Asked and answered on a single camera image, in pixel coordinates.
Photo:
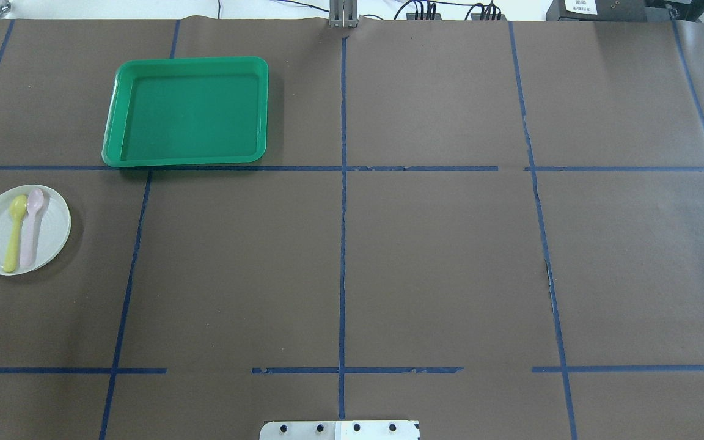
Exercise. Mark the pink plastic spoon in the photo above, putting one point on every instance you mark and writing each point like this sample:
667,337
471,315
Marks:
35,203

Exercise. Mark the yellow plastic spoon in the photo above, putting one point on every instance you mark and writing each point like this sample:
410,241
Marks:
17,211

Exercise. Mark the white round plate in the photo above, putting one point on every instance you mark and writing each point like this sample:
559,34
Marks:
53,227

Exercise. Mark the brown paper table cover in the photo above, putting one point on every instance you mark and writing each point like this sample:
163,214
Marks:
494,229

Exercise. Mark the green plastic tray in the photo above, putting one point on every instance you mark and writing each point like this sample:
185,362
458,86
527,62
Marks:
188,111

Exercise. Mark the black computer box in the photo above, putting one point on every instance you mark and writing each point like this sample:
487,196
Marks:
613,11

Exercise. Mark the grey aluminium post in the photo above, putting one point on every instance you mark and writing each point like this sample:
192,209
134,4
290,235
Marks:
343,14

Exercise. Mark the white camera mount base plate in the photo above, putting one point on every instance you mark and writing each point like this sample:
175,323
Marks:
341,429

